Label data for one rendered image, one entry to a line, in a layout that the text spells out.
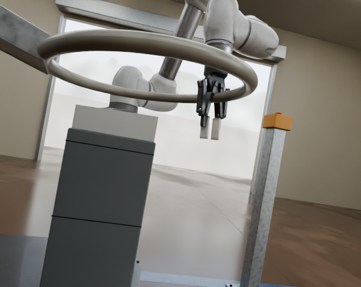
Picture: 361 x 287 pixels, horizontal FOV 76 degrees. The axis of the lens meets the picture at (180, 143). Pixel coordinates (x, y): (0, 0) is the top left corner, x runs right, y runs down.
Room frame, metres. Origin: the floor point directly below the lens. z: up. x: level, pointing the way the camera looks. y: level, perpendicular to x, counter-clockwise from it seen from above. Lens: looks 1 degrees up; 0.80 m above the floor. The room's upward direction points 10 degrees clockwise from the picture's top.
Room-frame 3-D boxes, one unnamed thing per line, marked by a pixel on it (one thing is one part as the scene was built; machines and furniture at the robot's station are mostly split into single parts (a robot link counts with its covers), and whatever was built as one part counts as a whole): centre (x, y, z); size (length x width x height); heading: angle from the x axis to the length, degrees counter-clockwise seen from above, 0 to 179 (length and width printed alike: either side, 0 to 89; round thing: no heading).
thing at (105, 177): (1.25, 0.34, 0.40); 0.50 x 0.50 x 0.80; 8
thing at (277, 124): (1.37, -0.55, 0.54); 0.20 x 0.20 x 1.09; 14
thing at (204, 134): (0.70, -0.07, 0.87); 0.03 x 0.01 x 0.07; 42
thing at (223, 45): (0.71, -0.07, 1.10); 0.09 x 0.09 x 0.06
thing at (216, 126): (0.74, -0.10, 0.87); 0.03 x 0.01 x 0.07; 42
